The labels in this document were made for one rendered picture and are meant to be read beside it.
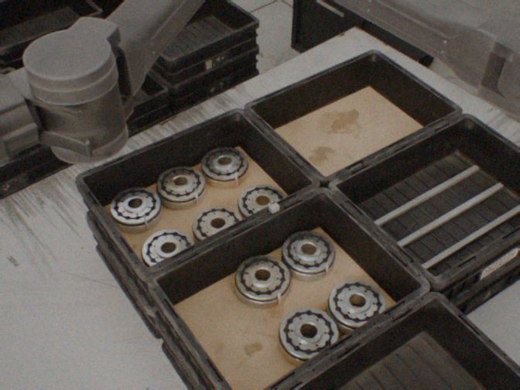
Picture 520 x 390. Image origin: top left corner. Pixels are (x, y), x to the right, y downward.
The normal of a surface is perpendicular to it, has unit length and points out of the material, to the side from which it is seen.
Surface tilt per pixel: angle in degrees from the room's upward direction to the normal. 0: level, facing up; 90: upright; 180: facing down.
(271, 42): 0
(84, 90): 89
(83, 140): 1
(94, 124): 89
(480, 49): 90
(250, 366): 0
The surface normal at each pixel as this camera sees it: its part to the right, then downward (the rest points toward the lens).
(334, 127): 0.00, -0.69
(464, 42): -0.77, 0.46
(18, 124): 0.63, 0.38
